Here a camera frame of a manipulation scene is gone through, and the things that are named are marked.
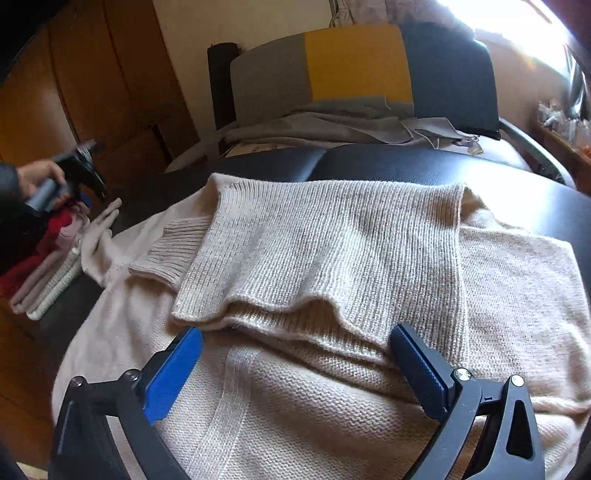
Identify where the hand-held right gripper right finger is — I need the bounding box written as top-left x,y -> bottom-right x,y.
389,322 -> 546,480

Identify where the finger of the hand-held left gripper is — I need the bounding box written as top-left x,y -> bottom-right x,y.
76,159 -> 109,206

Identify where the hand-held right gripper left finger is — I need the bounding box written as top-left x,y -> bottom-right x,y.
48,326 -> 204,480

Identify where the beige knit sweater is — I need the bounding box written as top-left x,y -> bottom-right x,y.
51,173 -> 591,480

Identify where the person's left forearm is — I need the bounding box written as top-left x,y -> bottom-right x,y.
0,161 -> 29,217

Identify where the stack of folded clothes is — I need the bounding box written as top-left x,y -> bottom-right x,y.
10,213 -> 90,315

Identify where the person's left hand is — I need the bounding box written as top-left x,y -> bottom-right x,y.
17,159 -> 68,199

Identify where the red garment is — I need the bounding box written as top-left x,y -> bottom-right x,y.
0,208 -> 77,301

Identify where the white knit garment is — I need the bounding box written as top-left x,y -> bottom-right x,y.
27,244 -> 86,320

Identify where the wooden wardrobe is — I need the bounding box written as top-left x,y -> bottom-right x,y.
0,0 -> 200,195

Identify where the black leather seat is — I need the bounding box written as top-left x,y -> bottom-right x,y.
28,138 -> 591,352

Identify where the grey cloth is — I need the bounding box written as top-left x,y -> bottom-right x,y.
221,96 -> 416,149

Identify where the light beige cloth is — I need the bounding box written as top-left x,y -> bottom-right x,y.
400,116 -> 485,155

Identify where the black chair armrest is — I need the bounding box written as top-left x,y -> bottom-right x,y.
499,117 -> 577,188

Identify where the grey yellow navy chair back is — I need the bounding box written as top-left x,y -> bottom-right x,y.
229,22 -> 502,139

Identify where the cluttered wooden shelf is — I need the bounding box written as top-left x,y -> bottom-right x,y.
536,99 -> 591,195

